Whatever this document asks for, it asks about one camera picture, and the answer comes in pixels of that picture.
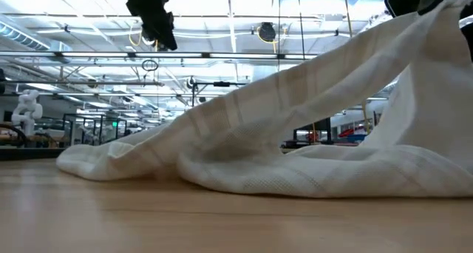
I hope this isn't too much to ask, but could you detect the white plaid towel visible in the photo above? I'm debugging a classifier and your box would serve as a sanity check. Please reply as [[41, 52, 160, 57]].
[[55, 0, 473, 200]]

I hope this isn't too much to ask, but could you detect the black overhead stand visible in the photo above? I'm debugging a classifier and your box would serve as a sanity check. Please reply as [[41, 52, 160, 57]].
[[189, 80, 249, 109]]

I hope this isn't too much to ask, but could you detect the blue bin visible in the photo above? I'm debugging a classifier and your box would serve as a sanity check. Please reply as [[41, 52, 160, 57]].
[[346, 133, 369, 144]]

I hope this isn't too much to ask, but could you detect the white robot figure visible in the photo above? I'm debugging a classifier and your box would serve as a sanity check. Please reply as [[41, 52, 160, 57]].
[[10, 88, 44, 136]]

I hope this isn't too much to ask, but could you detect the red tray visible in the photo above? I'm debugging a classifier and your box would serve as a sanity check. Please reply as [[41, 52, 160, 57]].
[[336, 125, 366, 139]]

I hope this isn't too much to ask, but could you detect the black monitor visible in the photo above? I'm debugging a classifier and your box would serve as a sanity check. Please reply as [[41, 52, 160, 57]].
[[293, 117, 333, 145]]

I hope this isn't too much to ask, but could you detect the black cable ring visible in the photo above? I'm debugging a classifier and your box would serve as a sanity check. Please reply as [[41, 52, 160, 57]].
[[140, 58, 160, 72]]

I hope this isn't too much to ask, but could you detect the black reel with yellow cable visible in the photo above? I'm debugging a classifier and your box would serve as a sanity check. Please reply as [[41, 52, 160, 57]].
[[256, 21, 288, 45]]

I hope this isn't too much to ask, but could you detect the black glass enclosure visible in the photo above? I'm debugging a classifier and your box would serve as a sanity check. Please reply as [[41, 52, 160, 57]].
[[61, 112, 129, 147]]

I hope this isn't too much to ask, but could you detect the yellow hanging cable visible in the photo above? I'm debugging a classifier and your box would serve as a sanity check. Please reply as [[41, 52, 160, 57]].
[[341, 0, 371, 136]]

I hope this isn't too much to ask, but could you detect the black hanging cable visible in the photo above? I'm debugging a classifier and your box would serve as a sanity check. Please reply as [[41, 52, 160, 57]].
[[296, 0, 307, 61]]

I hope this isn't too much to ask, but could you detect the black table frame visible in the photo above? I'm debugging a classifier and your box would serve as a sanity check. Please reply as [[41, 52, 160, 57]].
[[0, 146, 68, 161]]

